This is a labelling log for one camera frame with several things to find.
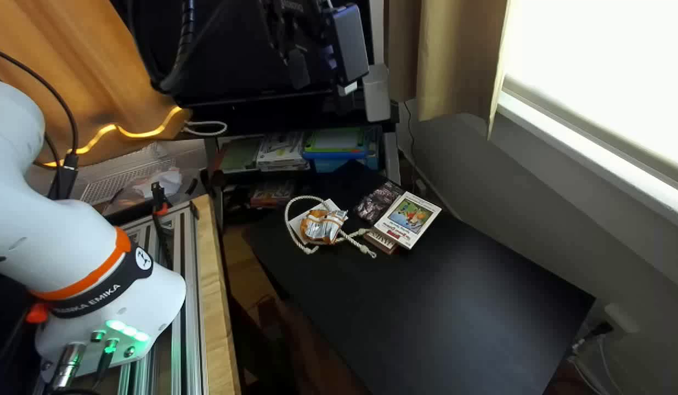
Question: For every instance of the Boxcar Children picture book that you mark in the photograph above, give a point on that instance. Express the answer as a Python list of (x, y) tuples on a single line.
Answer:
[(408, 218)]

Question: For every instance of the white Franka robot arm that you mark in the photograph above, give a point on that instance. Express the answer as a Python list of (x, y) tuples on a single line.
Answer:
[(45, 233)]

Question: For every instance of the dark red James book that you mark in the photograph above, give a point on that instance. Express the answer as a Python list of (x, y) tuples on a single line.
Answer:
[(379, 240)]

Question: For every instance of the orange and white snack packet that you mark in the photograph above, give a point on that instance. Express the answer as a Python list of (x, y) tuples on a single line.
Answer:
[(320, 222)]

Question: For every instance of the blue game box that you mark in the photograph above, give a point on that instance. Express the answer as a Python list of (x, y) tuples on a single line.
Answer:
[(340, 150)]

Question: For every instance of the white game box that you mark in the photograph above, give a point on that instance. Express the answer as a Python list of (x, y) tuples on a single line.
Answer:
[(281, 151)]

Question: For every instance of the green game box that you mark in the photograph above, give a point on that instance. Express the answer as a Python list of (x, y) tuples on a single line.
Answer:
[(240, 154)]

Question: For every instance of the black TV stand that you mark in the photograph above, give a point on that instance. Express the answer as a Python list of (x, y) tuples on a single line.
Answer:
[(210, 156)]

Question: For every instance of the golden brown curtain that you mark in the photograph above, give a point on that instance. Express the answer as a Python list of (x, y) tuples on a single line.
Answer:
[(440, 57)]

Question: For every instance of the light wooden board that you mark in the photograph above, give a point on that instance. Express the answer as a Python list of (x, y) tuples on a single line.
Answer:
[(218, 330)]

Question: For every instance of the orange fabric drape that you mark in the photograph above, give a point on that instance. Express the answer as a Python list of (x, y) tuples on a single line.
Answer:
[(74, 57)]

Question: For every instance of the bright window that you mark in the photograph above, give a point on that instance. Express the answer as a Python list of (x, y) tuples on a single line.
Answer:
[(609, 66)]

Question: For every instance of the aluminium frame rails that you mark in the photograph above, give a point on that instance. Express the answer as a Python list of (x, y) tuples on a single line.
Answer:
[(186, 352)]

